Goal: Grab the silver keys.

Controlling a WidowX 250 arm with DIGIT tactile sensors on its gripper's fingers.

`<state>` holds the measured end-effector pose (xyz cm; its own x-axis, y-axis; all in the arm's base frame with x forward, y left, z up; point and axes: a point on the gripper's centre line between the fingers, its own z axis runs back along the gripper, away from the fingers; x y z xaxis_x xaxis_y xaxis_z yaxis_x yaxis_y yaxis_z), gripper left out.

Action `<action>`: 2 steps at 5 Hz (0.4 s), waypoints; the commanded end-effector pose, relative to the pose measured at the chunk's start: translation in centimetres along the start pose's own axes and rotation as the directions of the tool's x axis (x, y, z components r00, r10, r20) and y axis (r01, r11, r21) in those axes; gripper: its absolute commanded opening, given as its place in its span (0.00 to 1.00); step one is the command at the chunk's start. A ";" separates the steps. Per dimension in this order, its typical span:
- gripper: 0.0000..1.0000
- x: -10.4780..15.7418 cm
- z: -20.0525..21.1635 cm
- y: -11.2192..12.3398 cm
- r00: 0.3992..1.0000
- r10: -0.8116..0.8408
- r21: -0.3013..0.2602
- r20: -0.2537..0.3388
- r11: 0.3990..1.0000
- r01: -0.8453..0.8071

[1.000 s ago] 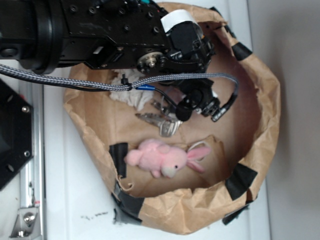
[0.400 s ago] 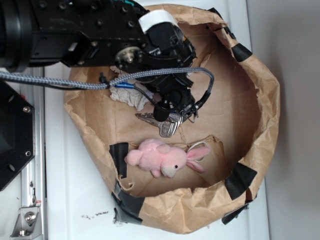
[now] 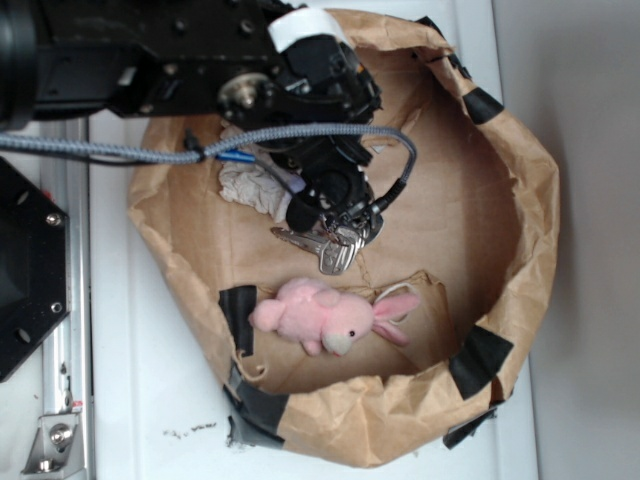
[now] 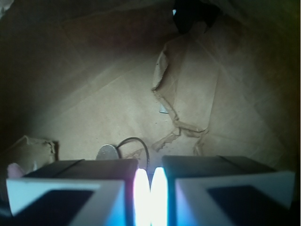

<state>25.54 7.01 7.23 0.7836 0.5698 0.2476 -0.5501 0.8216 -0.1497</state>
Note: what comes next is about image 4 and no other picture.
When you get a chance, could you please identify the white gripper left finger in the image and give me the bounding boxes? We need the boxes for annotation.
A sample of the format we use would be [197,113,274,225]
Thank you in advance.
[6,159,138,226]

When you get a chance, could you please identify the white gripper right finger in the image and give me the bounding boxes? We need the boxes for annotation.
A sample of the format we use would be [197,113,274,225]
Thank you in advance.
[162,155,295,226]

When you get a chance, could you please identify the silver keys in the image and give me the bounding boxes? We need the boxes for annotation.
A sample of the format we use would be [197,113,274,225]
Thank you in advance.
[96,137,150,171]

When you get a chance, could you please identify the pink plush bunny toy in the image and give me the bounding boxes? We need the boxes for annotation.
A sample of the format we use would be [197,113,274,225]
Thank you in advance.
[7,163,24,178]

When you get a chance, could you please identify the brown paper bag bin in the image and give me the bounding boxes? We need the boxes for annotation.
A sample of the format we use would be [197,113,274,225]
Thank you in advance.
[0,0,301,179]

